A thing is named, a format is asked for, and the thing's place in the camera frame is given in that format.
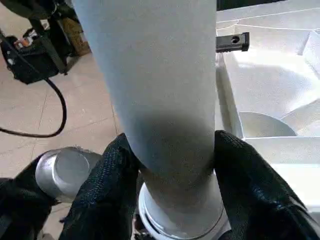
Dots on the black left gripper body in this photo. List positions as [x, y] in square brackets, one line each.
[232, 41]

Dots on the white plastic table top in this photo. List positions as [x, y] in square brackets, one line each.
[270, 87]

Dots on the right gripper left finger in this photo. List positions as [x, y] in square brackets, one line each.
[100, 200]

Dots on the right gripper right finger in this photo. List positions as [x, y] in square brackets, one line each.
[262, 200]

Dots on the black floor bag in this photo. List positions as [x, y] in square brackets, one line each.
[27, 62]

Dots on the white plastic table leg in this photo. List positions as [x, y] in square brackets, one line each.
[155, 87]

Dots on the black metal table frame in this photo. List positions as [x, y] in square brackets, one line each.
[47, 37]

